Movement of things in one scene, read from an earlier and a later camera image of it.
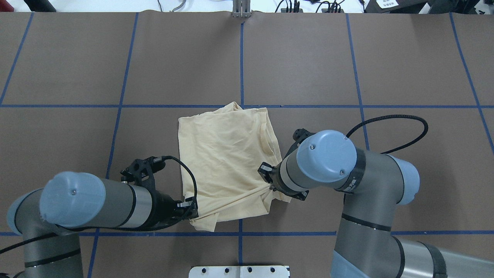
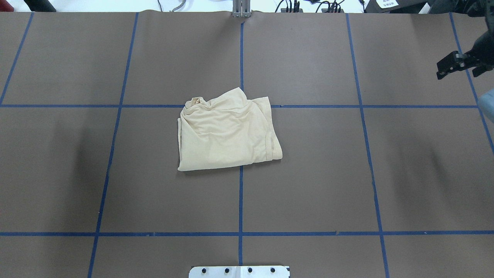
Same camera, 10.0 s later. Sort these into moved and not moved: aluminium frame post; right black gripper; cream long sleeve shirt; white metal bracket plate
Moved: cream long sleeve shirt; right black gripper
Not moved: white metal bracket plate; aluminium frame post
